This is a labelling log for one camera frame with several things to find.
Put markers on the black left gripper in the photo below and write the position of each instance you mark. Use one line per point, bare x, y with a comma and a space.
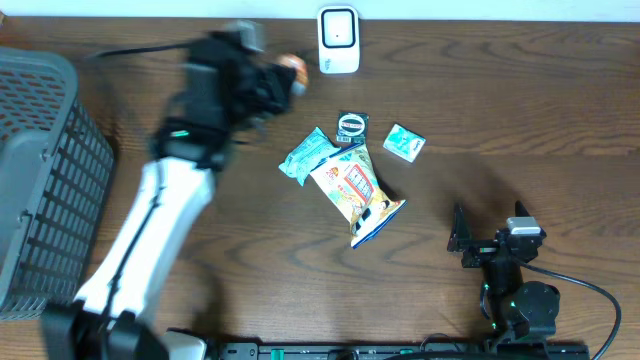
273, 85

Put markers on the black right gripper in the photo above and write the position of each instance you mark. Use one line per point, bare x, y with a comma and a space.
460, 240

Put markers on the orange tissue pack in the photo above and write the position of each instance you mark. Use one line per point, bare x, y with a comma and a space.
296, 63

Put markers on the teal wet wipes pack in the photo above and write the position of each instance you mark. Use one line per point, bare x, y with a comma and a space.
315, 148

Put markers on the dark round-label packet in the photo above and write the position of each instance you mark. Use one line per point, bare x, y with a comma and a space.
352, 127

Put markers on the small green tissue pack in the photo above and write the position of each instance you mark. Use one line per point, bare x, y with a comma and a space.
404, 143

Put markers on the yellow snack bag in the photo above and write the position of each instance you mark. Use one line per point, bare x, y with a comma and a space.
349, 181

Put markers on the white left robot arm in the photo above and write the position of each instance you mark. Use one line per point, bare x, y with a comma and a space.
112, 314

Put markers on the white barcode scanner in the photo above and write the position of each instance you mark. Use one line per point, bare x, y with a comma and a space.
338, 39

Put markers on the grey plastic mesh basket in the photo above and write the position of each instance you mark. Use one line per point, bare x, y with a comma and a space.
56, 170

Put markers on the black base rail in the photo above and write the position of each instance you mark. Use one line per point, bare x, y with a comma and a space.
430, 350

